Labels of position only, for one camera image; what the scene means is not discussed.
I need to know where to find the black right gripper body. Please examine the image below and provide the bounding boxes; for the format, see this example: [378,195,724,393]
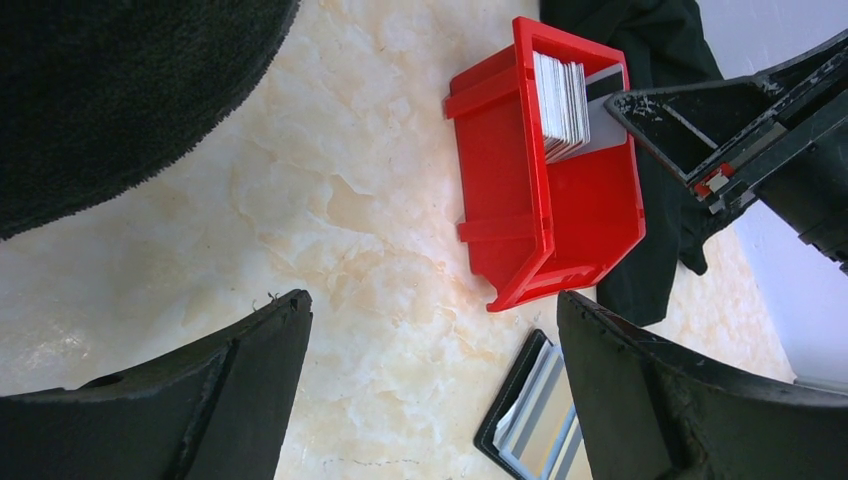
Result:
[688,32,847,271]

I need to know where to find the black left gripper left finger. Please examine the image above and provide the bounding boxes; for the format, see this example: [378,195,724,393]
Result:
[1,290,313,479]

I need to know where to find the stack of silver cards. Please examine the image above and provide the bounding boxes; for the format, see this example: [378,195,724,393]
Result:
[533,52,591,164]

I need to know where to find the black leather card holder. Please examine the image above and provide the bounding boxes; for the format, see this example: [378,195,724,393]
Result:
[473,329,591,479]

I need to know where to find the silver credit card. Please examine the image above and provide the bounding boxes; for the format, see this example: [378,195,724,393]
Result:
[567,63,628,158]

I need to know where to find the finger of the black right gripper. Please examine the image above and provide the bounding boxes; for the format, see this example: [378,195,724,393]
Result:
[604,46,847,199]

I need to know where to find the black cloth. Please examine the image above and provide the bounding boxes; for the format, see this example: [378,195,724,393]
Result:
[540,0,735,327]

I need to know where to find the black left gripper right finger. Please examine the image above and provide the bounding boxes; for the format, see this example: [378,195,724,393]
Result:
[557,292,847,479]

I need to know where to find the red plastic bin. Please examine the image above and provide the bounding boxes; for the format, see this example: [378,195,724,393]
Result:
[444,17,646,312]

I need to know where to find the black floral blanket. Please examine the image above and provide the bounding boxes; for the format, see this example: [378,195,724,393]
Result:
[1,1,299,240]

